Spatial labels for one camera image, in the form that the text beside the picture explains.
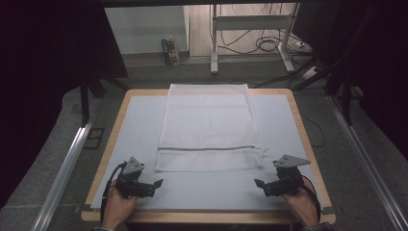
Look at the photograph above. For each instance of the pale blue table mat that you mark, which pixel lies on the pale blue table mat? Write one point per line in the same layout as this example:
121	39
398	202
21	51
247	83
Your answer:
141	128

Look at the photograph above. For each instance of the dark curtain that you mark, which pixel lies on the dark curtain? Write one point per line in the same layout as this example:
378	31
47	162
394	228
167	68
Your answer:
378	64
38	80

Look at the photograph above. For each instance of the black metal stand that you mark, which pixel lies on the black metal stand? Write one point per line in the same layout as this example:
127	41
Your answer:
85	102
346	102

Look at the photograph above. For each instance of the small carton with bottles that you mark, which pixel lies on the small carton with bottles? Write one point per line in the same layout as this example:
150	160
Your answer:
170	51

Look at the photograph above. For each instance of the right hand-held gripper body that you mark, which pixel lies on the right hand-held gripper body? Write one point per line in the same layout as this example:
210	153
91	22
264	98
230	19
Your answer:
288	181

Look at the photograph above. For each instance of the black flat floor frame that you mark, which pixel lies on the black flat floor frame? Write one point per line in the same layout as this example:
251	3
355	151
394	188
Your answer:
94	138

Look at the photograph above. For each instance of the person's right hand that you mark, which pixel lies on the person's right hand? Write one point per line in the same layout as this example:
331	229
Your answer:
301	207

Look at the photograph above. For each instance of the person's left hand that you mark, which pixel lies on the person's left hand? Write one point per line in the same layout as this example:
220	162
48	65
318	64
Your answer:
117	207

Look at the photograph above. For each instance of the wooden table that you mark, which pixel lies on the wooden table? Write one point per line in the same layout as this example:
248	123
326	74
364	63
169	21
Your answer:
308	138

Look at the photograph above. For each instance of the white power strip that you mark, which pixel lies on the white power strip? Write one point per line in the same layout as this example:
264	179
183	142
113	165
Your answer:
311	72

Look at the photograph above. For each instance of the white cloth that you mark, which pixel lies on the white cloth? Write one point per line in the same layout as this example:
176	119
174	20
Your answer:
208	128

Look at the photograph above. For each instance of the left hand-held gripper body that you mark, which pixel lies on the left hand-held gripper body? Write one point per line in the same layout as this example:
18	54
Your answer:
133	184

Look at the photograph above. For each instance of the aluminium rail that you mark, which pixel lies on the aluminium rail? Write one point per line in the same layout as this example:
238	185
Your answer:
365	160
64	173

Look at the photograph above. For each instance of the white desk frame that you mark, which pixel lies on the white desk frame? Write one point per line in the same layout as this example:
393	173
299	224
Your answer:
250	22

